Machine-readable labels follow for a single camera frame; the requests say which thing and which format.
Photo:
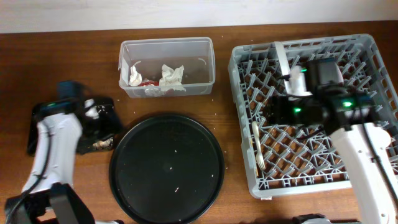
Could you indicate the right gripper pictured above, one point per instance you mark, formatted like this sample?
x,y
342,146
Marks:
x,y
274,111

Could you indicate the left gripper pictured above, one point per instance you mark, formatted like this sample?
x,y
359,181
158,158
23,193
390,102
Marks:
x,y
102,131

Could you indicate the rice and food scraps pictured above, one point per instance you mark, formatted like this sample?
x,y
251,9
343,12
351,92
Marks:
x,y
105,145

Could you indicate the grey plate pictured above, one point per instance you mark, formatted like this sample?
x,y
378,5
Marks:
x,y
281,59

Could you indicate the small white napkin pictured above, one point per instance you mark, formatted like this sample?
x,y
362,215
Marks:
x,y
135,78

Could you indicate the white plastic fork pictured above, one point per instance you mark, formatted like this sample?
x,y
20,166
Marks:
x,y
259,156

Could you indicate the red snack wrapper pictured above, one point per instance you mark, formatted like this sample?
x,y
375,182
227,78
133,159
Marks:
x,y
154,92

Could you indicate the wooden chopstick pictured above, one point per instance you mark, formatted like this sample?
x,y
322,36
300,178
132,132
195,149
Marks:
x,y
255,166

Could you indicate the white cup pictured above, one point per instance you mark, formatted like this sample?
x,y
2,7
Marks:
x,y
380,138

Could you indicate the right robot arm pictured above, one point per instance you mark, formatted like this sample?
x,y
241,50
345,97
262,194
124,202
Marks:
x,y
316,95

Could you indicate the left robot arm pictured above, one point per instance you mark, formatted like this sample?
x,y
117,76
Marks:
x,y
72,124

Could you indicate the grey dishwasher rack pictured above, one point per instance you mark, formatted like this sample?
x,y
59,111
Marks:
x,y
303,160

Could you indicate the black rectangular tray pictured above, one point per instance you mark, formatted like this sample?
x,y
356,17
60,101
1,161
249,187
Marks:
x,y
108,125

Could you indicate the black round tray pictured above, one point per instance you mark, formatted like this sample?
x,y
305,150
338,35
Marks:
x,y
167,168

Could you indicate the clear plastic bin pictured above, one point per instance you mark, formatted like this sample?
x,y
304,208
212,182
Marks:
x,y
196,54

